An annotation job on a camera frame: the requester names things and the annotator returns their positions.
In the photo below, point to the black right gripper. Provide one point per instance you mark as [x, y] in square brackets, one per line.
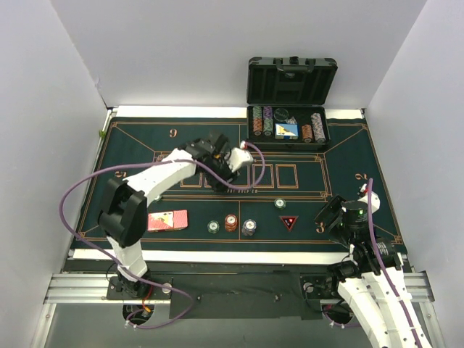
[332, 209]

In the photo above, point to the green poker chip stack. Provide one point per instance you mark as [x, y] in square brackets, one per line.
[213, 226]

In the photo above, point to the dark green poker table mat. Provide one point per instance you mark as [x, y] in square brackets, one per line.
[273, 203]

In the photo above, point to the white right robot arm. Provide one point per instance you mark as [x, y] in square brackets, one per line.
[371, 279]

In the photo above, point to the red playing card deck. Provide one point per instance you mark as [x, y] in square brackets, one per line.
[167, 221]

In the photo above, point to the blue boxed card deck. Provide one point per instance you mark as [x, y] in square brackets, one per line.
[286, 131]

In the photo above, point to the aluminium front rail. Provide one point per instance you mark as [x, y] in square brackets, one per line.
[92, 288]

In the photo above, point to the purple chip row in case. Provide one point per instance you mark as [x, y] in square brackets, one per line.
[317, 128]

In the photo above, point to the black poker chip case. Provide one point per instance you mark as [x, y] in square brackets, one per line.
[300, 85]

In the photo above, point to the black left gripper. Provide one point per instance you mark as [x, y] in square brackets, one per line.
[220, 174]

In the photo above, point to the orange chip row in case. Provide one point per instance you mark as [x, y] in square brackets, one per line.
[307, 135]

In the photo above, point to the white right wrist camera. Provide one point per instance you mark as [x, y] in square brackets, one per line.
[369, 198]

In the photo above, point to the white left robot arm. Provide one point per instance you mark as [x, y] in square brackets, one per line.
[123, 215]

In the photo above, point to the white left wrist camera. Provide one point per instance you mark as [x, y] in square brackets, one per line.
[238, 158]

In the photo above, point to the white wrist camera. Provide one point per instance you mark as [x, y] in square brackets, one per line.
[238, 158]
[369, 198]

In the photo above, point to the red poker chip stack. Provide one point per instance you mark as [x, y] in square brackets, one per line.
[231, 223]

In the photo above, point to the black dealer button in case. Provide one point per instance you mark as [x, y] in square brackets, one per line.
[281, 114]

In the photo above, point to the blue poker chip stack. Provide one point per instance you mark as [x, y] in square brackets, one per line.
[249, 227]

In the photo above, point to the green orange chip row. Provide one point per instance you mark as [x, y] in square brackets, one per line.
[257, 120]

